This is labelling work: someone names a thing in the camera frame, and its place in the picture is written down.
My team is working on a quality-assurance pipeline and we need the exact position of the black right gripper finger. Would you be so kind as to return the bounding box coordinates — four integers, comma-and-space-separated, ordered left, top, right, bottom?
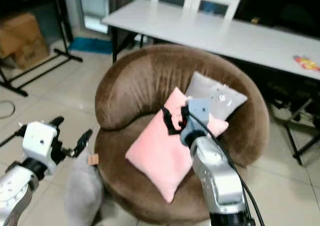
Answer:
161, 107, 184, 136

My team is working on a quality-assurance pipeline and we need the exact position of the pink pillow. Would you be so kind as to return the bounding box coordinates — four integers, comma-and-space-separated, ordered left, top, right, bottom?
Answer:
125, 87, 230, 204

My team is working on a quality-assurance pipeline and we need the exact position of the grey pillow with white print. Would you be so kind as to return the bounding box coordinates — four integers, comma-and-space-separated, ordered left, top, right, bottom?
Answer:
185, 71, 249, 121

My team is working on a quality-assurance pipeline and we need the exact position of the grey fluffy pillow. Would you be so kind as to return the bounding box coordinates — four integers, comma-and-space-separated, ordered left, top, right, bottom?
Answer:
64, 160, 107, 226

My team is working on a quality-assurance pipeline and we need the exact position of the brown round velvet sofa chair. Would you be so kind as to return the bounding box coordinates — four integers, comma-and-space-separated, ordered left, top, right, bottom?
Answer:
94, 44, 271, 224

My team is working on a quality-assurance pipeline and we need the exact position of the blue floor mat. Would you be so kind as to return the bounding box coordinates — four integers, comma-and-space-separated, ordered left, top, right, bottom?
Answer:
68, 37, 114, 55

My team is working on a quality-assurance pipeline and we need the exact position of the small tan tag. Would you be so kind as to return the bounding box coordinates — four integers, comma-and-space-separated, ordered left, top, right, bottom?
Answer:
87, 154, 100, 166

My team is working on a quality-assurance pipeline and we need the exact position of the black metal rack stand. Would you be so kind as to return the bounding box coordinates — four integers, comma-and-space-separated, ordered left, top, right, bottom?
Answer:
0, 0, 84, 98

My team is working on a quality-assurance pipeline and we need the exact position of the brown cardboard box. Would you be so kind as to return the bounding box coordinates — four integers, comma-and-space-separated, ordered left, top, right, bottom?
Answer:
0, 12, 51, 70

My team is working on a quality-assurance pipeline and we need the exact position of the glass door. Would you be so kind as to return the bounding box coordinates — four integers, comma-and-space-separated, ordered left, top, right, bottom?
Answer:
77, 0, 112, 35

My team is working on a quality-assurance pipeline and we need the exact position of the red yellow colourful packet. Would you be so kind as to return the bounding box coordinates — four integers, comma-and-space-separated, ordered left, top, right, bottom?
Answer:
293, 55, 320, 72

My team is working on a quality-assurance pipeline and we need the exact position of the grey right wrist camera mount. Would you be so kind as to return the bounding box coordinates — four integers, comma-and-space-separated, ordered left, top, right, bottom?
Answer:
180, 98, 212, 147

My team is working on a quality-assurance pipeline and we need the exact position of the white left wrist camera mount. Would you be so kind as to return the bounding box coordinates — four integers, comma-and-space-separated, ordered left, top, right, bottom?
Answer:
22, 121, 59, 164

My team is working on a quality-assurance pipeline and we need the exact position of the grey cable loop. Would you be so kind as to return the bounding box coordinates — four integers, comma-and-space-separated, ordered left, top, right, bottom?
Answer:
0, 101, 16, 119

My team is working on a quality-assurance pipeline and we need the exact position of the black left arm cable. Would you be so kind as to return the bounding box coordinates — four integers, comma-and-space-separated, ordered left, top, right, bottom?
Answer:
0, 127, 27, 147

